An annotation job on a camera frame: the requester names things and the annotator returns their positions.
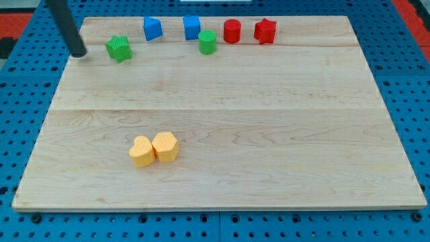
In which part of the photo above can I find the red star block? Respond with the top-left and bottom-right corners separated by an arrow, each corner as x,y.
254,18 -> 277,44

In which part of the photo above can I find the green cylinder block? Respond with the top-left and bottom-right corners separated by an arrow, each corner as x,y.
198,30 -> 217,55

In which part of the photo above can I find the yellow hexagon block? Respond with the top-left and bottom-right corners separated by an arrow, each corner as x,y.
152,132 -> 179,163

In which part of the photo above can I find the red cylinder block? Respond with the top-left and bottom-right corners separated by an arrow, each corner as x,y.
223,19 -> 242,44

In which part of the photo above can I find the blue triangular block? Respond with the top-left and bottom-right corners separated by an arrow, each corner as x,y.
143,16 -> 163,41

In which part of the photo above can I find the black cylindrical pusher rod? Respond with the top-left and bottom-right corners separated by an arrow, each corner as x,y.
45,0 -> 87,58

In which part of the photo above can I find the blue cube block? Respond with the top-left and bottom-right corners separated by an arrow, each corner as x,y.
183,15 -> 201,41

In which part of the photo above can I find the light wooden board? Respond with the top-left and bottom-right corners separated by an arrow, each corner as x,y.
12,15 -> 427,212

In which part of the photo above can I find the yellow heart block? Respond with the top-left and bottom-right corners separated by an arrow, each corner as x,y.
129,136 -> 155,167

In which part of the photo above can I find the green star block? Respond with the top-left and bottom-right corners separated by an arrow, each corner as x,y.
105,35 -> 132,63

